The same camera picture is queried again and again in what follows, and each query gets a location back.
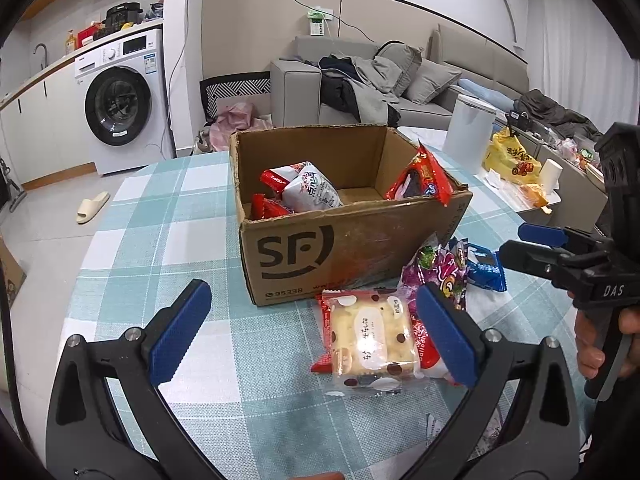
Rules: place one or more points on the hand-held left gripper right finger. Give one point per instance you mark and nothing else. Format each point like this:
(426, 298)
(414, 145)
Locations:
(445, 330)

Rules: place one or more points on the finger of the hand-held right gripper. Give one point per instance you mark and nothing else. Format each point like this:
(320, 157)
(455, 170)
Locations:
(542, 234)
(535, 260)

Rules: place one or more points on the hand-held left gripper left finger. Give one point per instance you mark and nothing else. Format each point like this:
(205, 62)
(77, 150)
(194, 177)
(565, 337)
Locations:
(180, 330)

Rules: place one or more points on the white packet with red print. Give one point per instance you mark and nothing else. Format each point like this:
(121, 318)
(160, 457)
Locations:
(425, 355)

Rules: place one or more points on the dark blue snack packet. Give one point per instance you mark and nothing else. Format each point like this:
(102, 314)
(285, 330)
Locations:
(485, 267)

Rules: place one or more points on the purple snack packet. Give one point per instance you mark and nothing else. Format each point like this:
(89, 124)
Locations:
(442, 270)

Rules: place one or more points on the clear brown-dotted biscuit packet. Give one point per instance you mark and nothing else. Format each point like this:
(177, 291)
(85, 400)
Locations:
(370, 335)

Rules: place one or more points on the brown cardboard box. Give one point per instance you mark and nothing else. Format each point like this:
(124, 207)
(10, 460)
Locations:
(370, 240)

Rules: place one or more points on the large red packet blue label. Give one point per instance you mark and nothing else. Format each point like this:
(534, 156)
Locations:
(422, 172)

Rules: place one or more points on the red and white snack packet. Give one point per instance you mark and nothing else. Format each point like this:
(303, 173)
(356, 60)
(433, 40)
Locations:
(270, 208)

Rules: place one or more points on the white snack packet red ends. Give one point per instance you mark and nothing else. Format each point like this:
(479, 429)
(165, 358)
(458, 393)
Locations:
(312, 190)

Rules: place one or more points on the person's right hand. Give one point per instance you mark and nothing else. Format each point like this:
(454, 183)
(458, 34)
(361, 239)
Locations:
(587, 345)

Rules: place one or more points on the person's left hand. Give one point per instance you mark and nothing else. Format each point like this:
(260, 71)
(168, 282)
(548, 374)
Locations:
(325, 476)

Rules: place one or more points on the orange food wrapper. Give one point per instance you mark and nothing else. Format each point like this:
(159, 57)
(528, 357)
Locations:
(535, 197)

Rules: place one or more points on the white paper roll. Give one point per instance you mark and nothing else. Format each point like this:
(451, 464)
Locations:
(550, 175)

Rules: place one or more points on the yellow plastic bag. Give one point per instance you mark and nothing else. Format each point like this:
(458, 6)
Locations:
(510, 160)

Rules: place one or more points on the white crinkled snack packet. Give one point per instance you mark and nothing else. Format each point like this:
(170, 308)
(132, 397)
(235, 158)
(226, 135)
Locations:
(434, 427)

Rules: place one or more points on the black device with label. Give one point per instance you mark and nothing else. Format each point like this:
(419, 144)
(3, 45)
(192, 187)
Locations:
(517, 122)

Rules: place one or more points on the dark jacket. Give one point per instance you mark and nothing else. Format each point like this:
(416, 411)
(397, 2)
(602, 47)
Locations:
(555, 112)

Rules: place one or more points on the white waste bin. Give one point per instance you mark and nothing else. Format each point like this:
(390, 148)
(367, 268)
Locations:
(467, 127)

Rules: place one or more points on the beige slipper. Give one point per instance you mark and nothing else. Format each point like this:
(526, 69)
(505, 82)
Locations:
(92, 207)

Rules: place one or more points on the light blue blanket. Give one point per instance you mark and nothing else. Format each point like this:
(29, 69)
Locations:
(485, 94)

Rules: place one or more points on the white washing machine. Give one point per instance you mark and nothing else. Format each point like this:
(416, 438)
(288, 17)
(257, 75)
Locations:
(140, 157)

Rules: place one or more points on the printed cardboard box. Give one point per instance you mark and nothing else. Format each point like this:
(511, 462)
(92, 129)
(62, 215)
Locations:
(10, 275)

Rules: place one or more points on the grey cushion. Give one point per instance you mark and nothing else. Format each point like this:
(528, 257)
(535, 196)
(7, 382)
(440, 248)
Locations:
(402, 62)
(432, 82)

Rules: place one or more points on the white curtain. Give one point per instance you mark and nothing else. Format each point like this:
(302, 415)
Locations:
(575, 45)

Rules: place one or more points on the pink cloth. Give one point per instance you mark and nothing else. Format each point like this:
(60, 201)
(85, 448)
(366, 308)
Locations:
(235, 122)

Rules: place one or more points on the grey floor mop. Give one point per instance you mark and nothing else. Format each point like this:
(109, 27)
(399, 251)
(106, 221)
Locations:
(12, 190)

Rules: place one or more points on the grey garment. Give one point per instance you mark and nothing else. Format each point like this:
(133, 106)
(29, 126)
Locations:
(375, 80)

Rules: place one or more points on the white kitchen cabinet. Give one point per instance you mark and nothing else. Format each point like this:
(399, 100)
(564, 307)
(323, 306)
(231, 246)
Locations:
(45, 130)

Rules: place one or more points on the black garment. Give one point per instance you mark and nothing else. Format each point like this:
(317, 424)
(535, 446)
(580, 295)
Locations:
(340, 92)

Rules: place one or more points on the grey sofa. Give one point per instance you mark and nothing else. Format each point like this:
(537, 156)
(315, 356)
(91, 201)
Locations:
(295, 95)

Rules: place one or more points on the yellow soap bottle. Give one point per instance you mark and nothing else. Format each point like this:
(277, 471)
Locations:
(70, 45)

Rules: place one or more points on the red box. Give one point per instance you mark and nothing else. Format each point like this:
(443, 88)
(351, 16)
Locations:
(89, 35)

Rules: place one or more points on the metal kitchen faucet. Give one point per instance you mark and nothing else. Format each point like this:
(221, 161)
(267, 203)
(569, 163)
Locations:
(42, 52)

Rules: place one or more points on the black pressure cooker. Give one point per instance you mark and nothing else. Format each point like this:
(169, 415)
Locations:
(122, 17)

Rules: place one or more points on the grey blue bag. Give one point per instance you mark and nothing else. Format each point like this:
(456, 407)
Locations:
(154, 12)

